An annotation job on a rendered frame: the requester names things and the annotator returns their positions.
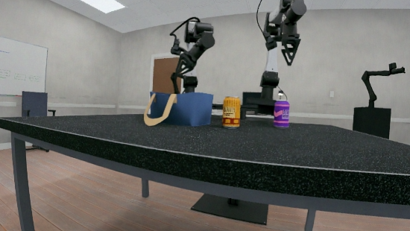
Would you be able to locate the blue canvas tote bag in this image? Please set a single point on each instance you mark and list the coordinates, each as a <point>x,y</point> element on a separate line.
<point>193,108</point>

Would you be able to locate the yellow drink can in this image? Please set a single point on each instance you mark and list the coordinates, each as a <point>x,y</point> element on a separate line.
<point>231,112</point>

